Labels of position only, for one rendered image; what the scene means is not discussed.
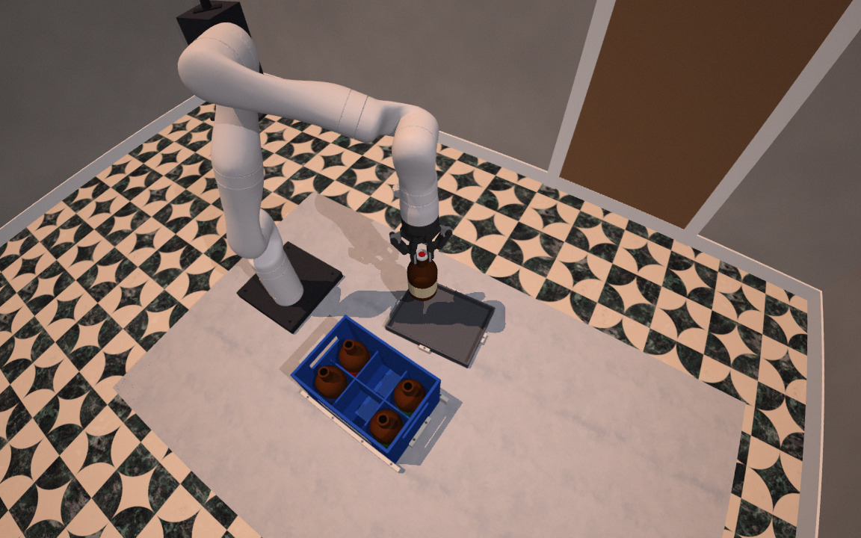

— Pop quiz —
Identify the blue plastic crate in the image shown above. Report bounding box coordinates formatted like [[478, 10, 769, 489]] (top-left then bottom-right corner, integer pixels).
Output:
[[301, 324, 441, 464]]

